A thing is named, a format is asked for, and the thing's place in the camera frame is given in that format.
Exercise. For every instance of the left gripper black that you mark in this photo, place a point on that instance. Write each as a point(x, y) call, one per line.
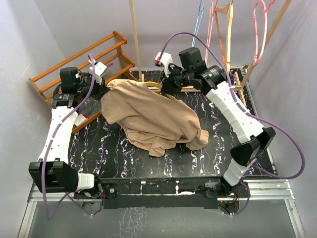
point(101, 89)

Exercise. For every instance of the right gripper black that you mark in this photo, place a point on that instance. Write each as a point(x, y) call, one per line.
point(167, 86)

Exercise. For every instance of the gold yellow hanger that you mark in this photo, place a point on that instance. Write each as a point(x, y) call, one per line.
point(154, 90)

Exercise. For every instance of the beige t shirt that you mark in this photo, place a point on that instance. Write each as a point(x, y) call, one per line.
point(151, 121)

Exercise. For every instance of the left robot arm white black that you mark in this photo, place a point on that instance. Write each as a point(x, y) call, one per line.
point(52, 170)

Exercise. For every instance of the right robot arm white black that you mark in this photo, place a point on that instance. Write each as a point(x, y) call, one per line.
point(253, 137)

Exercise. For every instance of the wooden hanger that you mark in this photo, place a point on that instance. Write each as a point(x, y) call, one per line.
point(225, 49)

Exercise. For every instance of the white red small box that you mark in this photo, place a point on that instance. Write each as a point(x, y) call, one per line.
point(80, 119)

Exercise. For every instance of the orange wooden shelf rack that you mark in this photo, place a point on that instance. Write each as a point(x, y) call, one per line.
point(106, 50)

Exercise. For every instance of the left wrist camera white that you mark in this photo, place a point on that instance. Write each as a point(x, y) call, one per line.
point(100, 71)

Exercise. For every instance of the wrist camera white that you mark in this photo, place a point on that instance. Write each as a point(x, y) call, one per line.
point(100, 71)
point(163, 60)

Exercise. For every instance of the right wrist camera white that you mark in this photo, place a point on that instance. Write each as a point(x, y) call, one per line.
point(163, 60)

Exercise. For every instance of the wooden clothes rack frame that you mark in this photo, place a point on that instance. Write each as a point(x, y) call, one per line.
point(267, 35)

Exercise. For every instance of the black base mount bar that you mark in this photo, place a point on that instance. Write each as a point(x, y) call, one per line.
point(204, 192)

